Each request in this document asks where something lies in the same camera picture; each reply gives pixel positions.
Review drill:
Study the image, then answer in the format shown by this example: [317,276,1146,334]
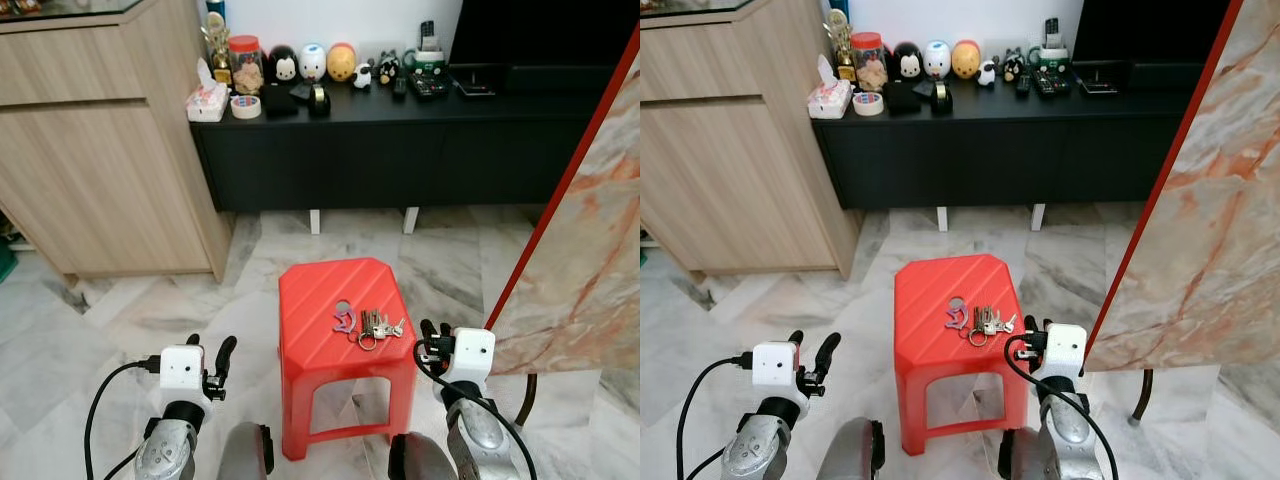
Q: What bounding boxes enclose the silver keys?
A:
[357,309,407,352]
[967,305,1019,348]

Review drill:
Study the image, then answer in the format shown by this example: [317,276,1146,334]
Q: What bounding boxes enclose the grey left robot leg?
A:
[818,417,887,480]
[217,422,276,480]

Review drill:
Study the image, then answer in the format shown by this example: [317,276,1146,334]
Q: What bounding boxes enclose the grey robot leg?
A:
[997,427,1051,480]
[387,431,459,480]
[217,422,276,480]
[818,417,887,480]

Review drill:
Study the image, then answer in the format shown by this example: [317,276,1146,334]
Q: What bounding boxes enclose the red plastic stool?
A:
[278,258,419,462]
[893,254,1032,458]

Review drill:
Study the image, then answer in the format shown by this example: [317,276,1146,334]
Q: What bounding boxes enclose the grey right robot leg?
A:
[387,431,459,480]
[997,427,1051,480]

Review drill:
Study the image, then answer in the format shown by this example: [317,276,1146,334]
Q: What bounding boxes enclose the marble table with red edge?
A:
[1084,0,1280,374]
[486,28,641,377]

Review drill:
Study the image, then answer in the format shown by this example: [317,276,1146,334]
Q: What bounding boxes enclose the light wooden cabinet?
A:
[0,0,234,284]
[640,0,864,280]

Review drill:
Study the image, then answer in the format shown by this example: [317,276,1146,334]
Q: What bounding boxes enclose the black low console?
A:
[189,82,603,237]
[811,78,1203,233]

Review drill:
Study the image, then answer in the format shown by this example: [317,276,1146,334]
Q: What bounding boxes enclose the white tissue pack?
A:
[185,57,232,124]
[807,54,854,121]

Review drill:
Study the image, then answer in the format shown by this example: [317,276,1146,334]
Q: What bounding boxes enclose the black television stand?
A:
[451,62,508,99]

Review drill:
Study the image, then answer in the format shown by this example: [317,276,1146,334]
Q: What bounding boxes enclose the black wallet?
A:
[885,81,924,113]
[261,84,300,117]

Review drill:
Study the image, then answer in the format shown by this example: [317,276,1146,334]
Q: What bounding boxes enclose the green mug with phone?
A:
[1029,17,1072,73]
[404,20,449,77]

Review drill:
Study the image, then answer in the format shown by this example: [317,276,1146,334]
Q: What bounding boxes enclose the yellow egg figure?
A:
[326,41,358,84]
[950,39,983,81]

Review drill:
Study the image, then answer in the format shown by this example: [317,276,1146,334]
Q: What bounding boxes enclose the red lidded snack jar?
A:
[850,31,890,94]
[226,35,266,97]

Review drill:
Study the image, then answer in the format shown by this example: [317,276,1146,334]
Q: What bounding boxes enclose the white egg figure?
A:
[298,42,329,84]
[922,39,953,81]

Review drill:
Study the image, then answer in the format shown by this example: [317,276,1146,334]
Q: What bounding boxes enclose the black egg figure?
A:
[892,41,924,82]
[267,44,300,84]

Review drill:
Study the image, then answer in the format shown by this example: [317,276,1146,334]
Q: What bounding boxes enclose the gold trophy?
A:
[827,7,858,82]
[202,11,234,87]

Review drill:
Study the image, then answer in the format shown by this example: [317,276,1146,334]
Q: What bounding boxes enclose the black television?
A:
[446,0,641,68]
[1071,0,1237,67]

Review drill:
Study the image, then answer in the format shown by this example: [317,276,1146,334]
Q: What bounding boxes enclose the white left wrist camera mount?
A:
[159,345,208,390]
[750,341,799,387]

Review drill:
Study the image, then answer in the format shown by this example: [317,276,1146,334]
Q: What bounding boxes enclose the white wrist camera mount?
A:
[1042,323,1089,380]
[159,345,208,390]
[451,327,497,384]
[750,341,799,387]

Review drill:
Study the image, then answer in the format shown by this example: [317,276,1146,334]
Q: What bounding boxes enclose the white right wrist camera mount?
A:
[451,327,497,384]
[1042,323,1089,380]

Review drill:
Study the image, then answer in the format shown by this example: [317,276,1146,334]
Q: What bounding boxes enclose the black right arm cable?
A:
[412,340,538,480]
[1003,335,1121,480]

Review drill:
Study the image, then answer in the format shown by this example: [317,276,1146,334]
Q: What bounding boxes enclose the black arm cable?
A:
[1003,335,1121,480]
[412,340,538,480]
[84,357,163,480]
[675,353,753,480]

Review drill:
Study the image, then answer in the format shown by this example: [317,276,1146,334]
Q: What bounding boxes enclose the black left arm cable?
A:
[675,353,753,480]
[84,357,163,480]

